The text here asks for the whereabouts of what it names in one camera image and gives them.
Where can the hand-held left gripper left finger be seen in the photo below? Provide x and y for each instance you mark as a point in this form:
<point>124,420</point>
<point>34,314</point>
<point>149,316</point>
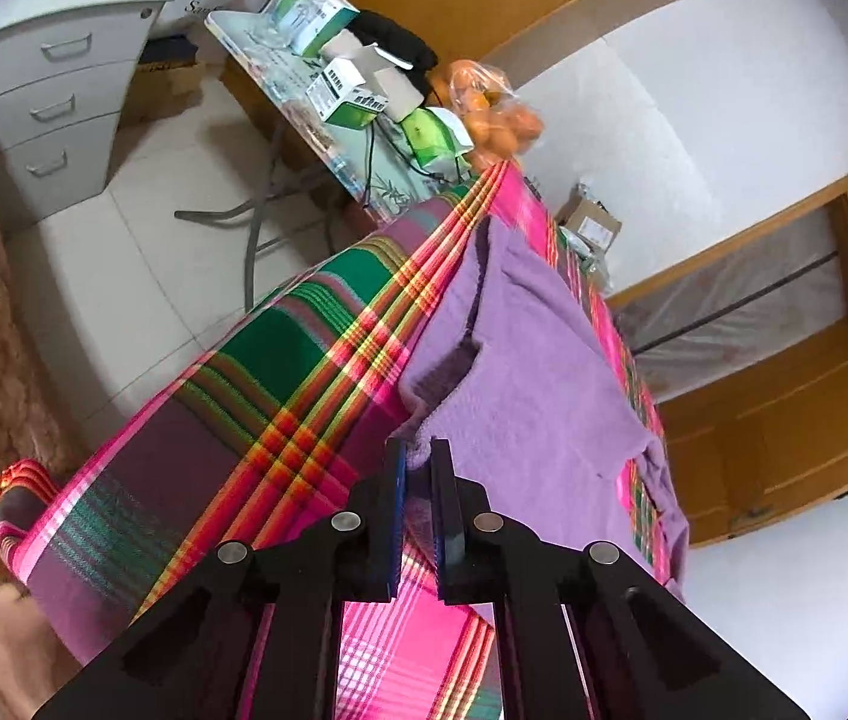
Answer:
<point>396,510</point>

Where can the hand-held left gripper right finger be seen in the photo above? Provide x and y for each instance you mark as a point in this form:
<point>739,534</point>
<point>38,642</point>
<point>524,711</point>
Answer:
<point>440,517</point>

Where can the purple towel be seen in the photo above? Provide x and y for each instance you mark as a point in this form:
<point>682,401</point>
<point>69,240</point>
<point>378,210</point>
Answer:
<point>544,375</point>

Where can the pink green plaid bedsheet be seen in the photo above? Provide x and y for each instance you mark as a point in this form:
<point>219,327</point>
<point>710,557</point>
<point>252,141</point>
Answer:
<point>244,405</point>

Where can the cardboard box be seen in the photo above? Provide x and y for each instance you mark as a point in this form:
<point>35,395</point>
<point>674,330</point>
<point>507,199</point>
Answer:
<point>589,221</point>

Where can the wooden door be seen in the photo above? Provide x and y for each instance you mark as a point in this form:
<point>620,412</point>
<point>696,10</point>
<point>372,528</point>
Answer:
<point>769,435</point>

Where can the clear plastic door curtain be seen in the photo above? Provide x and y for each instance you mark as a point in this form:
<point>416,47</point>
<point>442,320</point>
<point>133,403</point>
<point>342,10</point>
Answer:
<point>739,300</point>

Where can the green snack packet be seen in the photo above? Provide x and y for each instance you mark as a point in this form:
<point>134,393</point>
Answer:
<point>435,135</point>

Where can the bag of oranges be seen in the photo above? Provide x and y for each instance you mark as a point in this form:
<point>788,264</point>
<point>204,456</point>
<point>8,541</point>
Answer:
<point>499,116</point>

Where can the black cloth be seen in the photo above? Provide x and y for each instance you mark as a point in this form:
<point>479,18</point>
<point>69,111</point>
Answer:
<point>394,41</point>

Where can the grey drawer cabinet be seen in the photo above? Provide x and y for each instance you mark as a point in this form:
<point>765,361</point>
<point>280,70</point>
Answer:
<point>64,90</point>

